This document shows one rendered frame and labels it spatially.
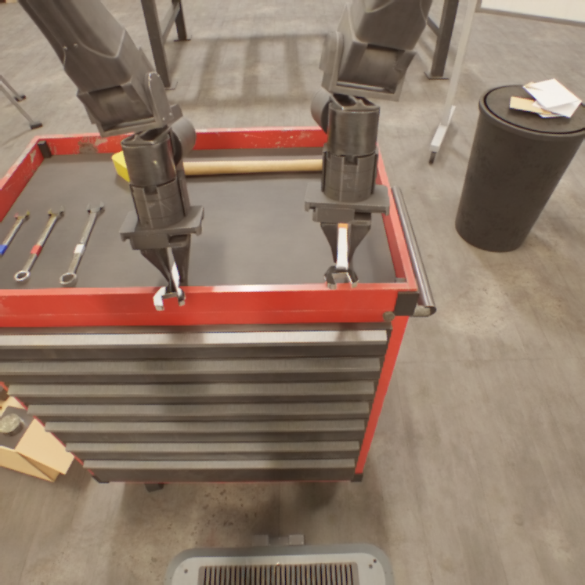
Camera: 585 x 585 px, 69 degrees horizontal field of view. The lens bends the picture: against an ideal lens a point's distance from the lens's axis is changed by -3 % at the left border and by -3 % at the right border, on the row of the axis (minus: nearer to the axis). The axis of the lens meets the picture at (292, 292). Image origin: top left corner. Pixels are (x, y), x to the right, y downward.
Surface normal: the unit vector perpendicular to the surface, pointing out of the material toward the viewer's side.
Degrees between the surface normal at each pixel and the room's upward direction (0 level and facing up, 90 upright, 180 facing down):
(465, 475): 0
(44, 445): 42
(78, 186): 0
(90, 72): 109
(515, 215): 94
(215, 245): 0
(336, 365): 14
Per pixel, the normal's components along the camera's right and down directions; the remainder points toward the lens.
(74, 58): -0.02, 0.92
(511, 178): -0.46, 0.71
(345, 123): -0.36, 0.55
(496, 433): -0.02, -0.66
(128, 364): -0.01, -0.47
